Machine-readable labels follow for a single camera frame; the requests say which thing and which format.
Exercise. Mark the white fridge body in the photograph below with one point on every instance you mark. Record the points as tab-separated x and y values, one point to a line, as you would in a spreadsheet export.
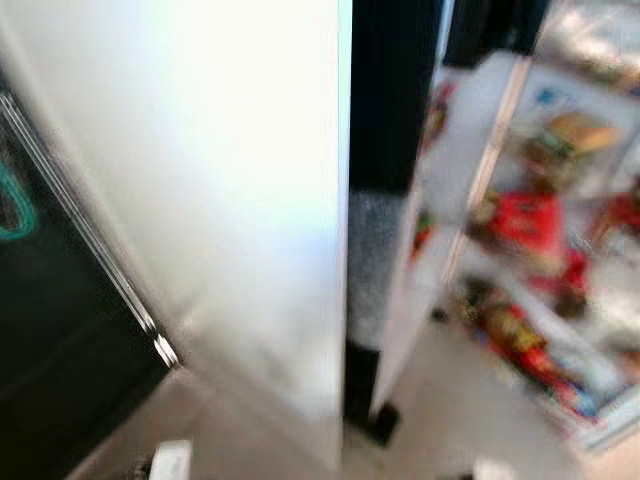
612	290

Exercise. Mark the fridge door with shelves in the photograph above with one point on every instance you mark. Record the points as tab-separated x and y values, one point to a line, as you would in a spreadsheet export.
455	150

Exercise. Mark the white fridge door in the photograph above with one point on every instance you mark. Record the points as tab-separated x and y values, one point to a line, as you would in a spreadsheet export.
200	150

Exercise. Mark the red wrapped food item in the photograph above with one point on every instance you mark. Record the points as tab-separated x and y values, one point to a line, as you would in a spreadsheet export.
622	212

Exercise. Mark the large red food package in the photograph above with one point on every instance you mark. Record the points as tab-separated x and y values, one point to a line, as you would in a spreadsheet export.
528	222

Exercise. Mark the tan food box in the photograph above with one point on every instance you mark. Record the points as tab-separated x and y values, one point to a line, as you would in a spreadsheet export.
585	133

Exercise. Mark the orange red snack packet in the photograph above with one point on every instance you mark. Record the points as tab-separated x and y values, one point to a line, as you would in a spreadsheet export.
510	328

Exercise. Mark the red green door shelf item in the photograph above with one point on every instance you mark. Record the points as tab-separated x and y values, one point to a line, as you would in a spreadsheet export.
423	233

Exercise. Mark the red door shelf packet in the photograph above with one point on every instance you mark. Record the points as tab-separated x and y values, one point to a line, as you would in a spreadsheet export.
438	112

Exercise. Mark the white robot right leg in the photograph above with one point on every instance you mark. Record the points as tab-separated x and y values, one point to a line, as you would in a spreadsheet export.
495	471

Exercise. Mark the black pillar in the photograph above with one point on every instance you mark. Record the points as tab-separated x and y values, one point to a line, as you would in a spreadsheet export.
385	100

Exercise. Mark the black cabinet with chrome edge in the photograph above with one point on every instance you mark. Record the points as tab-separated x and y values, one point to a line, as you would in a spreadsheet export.
60	330

